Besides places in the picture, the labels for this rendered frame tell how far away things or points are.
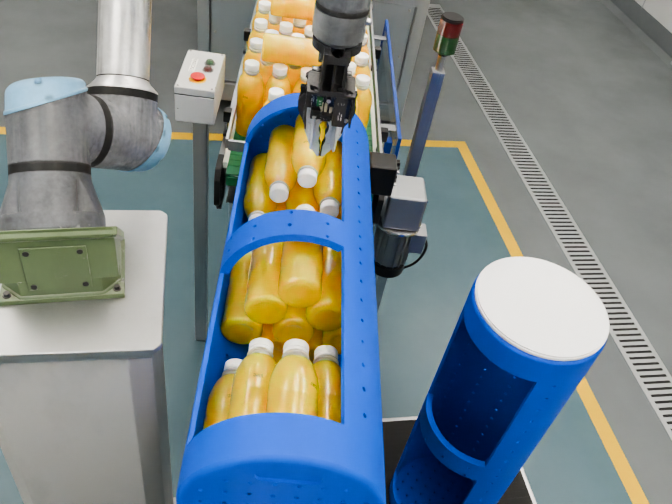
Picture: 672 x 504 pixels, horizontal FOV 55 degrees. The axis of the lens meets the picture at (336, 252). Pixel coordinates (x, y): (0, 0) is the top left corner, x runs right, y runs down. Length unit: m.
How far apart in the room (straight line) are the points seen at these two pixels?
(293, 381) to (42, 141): 0.50
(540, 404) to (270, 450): 0.73
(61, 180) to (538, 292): 0.93
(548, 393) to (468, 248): 1.75
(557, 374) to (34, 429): 0.95
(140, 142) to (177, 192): 1.98
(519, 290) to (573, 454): 1.23
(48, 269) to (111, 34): 0.39
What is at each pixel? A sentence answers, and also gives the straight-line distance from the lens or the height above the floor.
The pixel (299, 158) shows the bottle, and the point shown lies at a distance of 1.32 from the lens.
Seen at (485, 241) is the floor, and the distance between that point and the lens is 3.14.
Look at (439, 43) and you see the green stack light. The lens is 1.90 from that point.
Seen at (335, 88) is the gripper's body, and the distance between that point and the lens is 0.96.
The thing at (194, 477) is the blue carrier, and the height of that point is 1.17.
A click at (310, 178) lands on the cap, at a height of 1.17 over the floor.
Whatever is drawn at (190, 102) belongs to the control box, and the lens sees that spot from 1.71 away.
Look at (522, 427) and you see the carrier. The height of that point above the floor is 0.80.
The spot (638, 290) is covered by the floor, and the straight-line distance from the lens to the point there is 3.28.
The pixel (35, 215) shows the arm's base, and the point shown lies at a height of 1.31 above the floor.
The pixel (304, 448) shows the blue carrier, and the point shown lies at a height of 1.23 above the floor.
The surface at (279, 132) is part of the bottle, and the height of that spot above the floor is 1.15.
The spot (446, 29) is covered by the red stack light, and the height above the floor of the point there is 1.23.
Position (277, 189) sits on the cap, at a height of 1.13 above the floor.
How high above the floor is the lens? 1.95
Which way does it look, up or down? 43 degrees down
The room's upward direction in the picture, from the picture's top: 11 degrees clockwise
